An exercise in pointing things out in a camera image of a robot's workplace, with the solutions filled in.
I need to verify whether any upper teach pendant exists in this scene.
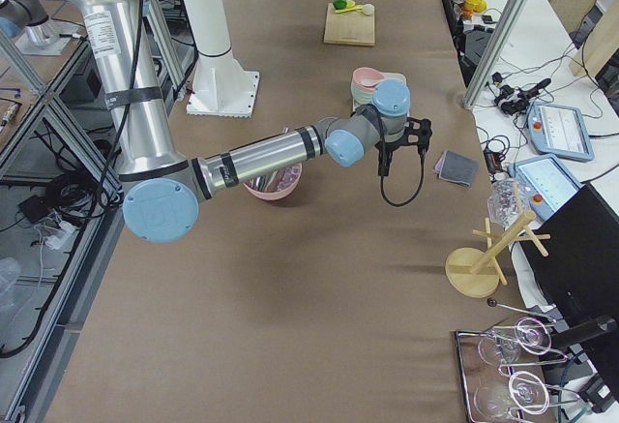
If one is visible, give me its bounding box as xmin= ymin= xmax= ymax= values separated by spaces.
xmin=527 ymin=102 xmax=595 ymax=162

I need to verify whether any black monitor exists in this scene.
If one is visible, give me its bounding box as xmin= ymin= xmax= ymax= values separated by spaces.
xmin=521 ymin=184 xmax=618 ymax=322

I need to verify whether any green bowl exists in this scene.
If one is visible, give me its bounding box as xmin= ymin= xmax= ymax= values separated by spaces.
xmin=350 ymin=80 xmax=373 ymax=107

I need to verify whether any lower wine glass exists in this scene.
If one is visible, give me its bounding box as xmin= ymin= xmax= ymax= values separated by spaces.
xmin=473 ymin=371 xmax=549 ymax=422

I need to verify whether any upper wine glass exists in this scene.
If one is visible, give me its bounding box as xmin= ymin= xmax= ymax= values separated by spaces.
xmin=478 ymin=317 xmax=551 ymax=366

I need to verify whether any beige square plate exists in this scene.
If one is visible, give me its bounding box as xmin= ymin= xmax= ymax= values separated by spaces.
xmin=349 ymin=70 xmax=406 ymax=109

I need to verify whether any black camera cable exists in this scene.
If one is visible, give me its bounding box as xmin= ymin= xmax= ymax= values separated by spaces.
xmin=378 ymin=144 xmax=427 ymax=208

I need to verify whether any teach pendant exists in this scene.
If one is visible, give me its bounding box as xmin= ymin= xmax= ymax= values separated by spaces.
xmin=508 ymin=154 xmax=582 ymax=222
xmin=527 ymin=102 xmax=595 ymax=162

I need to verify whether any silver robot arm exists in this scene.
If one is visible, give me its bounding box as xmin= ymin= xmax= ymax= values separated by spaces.
xmin=69 ymin=0 xmax=411 ymax=243

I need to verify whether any wine glass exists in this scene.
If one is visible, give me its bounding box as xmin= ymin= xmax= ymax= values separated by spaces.
xmin=478 ymin=317 xmax=551 ymax=366
xmin=473 ymin=371 xmax=549 ymax=422

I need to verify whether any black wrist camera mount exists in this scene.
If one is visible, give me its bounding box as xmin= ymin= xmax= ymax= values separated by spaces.
xmin=375 ymin=117 xmax=432 ymax=178

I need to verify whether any pink bowl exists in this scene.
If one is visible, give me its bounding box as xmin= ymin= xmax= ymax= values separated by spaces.
xmin=352 ymin=67 xmax=385 ymax=92

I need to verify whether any aluminium frame post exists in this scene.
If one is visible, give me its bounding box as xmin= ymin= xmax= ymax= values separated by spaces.
xmin=462 ymin=0 xmax=528 ymax=110

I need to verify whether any yellow cup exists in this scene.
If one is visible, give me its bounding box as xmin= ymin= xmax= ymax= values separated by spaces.
xmin=463 ymin=0 xmax=487 ymax=14

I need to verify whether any green toy lime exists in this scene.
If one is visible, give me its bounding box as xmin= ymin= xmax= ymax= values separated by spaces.
xmin=332 ymin=0 xmax=347 ymax=10

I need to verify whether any wooden cup tree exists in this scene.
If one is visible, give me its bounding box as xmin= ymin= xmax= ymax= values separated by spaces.
xmin=445 ymin=207 xmax=550 ymax=298

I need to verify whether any grey folded cloth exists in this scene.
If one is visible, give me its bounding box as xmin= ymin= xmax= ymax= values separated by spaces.
xmin=434 ymin=150 xmax=479 ymax=187

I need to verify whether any white toy steamed bun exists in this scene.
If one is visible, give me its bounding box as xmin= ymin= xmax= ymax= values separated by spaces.
xmin=362 ymin=4 xmax=374 ymax=15

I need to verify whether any pink basket with utensils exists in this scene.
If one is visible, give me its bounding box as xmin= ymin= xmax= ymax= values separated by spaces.
xmin=243 ymin=164 xmax=303 ymax=201

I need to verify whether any metal glass rack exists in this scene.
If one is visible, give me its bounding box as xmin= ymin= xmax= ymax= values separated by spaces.
xmin=454 ymin=312 xmax=582 ymax=422

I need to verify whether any lower teach pendant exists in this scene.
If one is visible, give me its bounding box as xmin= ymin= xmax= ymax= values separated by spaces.
xmin=508 ymin=154 xmax=582 ymax=222

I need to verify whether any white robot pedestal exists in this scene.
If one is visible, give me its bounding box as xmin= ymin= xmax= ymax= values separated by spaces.
xmin=183 ymin=0 xmax=260 ymax=118

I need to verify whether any clear plastic bag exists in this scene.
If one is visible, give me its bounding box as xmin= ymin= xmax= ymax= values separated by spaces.
xmin=487 ymin=178 xmax=530 ymax=228

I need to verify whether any bamboo cutting board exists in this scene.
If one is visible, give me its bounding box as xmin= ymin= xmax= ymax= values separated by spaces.
xmin=323 ymin=3 xmax=375 ymax=46

